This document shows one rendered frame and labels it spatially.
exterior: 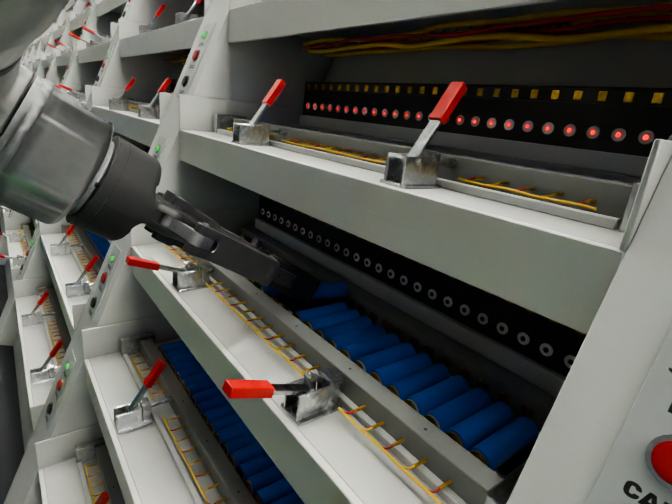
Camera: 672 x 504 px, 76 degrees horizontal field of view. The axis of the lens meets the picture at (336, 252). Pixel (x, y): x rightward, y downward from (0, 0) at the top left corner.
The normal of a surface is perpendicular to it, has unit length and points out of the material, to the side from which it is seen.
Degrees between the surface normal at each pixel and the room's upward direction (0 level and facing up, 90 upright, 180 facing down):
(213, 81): 90
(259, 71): 90
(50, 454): 90
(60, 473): 23
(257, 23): 113
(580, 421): 90
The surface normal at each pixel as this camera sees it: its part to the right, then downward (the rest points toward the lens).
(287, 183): -0.79, 0.11
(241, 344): 0.11, -0.95
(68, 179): 0.52, 0.40
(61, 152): 0.66, 0.15
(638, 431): -0.68, -0.27
